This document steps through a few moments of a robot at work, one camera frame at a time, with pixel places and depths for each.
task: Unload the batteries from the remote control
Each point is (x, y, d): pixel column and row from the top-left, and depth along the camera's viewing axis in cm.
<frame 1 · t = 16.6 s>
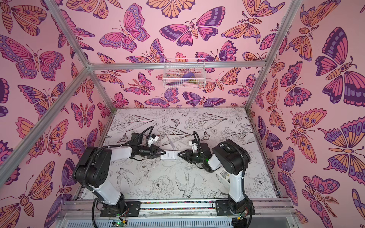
left hand: (165, 153, 87), fingers closed
right hand: (178, 155, 90), fingers open
white remote control green buttons: (170, 155, 90), point 6 cm above the table

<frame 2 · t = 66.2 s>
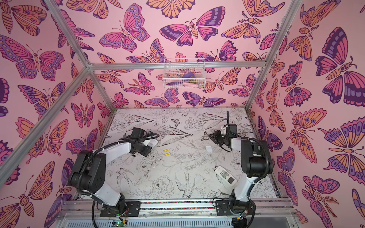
left hand: (147, 146, 95), fingers open
right hand: (209, 134, 97), fingers closed
yellow battery: (167, 154, 96), on the table
white battery cover: (209, 149, 99), on the table
white remote control with display: (230, 180, 83), point 2 cm above the table
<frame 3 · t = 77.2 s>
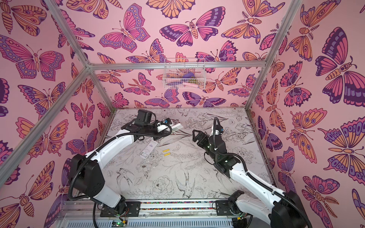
left hand: (167, 127, 84), fingers closed
right hand: (196, 131, 77), fingers open
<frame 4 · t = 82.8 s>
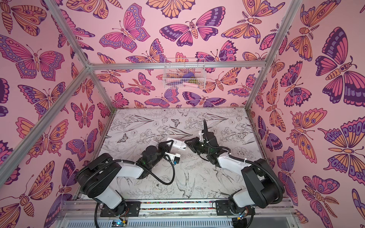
left hand: (170, 136, 86), fingers closed
right hand: (184, 140, 84), fingers closed
white remote control green buttons: (177, 143, 87), point 12 cm above the table
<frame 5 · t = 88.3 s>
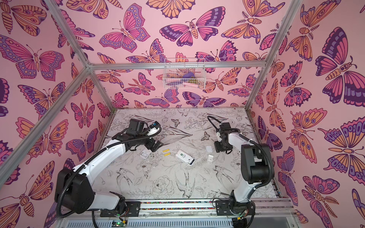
left hand: (157, 137, 84), fingers open
right hand: (221, 146, 95), fingers open
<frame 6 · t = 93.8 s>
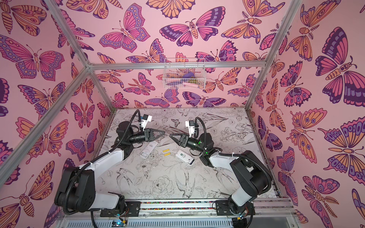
left hand: (164, 133, 74), fingers closed
right hand: (170, 135, 74), fingers open
